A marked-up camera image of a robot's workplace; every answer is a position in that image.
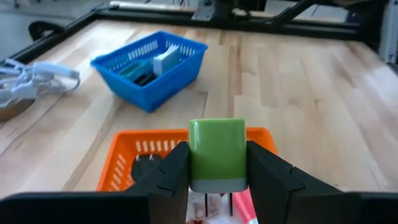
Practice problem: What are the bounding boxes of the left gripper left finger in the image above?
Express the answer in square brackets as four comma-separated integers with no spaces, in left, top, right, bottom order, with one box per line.
[126,141,192,224]

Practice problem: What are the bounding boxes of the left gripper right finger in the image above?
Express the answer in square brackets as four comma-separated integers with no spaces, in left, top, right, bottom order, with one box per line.
[246,139,356,224]

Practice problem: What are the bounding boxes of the black white wall charger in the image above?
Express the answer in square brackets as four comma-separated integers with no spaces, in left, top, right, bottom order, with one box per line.
[130,153,163,184]

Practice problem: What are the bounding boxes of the red wall charger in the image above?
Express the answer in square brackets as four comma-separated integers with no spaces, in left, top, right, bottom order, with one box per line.
[231,188,259,224]

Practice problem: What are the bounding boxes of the green wall charger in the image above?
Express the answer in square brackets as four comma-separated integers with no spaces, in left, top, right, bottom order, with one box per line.
[188,118,249,218]

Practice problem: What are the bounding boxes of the orange plastic basket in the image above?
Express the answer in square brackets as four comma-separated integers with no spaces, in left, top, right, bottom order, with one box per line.
[95,126,279,224]

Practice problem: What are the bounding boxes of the blue plastic basket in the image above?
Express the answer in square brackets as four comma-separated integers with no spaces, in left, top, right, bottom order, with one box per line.
[90,30,209,113]

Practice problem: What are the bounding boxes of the black display meter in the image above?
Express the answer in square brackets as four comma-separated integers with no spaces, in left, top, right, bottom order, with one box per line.
[132,72,157,87]

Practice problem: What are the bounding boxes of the teal display meter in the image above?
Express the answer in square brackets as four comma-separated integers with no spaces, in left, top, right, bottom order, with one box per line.
[119,60,154,79]

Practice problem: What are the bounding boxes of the white display meter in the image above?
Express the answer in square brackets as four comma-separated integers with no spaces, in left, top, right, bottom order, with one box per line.
[152,44,182,77]

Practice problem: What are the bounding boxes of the brass lamp base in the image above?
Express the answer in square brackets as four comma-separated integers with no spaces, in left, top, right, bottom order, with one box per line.
[0,98,35,123]

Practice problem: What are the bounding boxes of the black table clamp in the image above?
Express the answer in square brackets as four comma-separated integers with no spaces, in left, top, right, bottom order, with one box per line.
[27,21,65,42]

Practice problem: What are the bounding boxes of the white lamp cord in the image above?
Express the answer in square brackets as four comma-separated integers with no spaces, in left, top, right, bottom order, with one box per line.
[0,58,81,109]

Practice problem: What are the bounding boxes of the grey metal bracket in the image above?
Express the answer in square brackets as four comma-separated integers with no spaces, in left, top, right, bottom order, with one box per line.
[191,2,216,21]

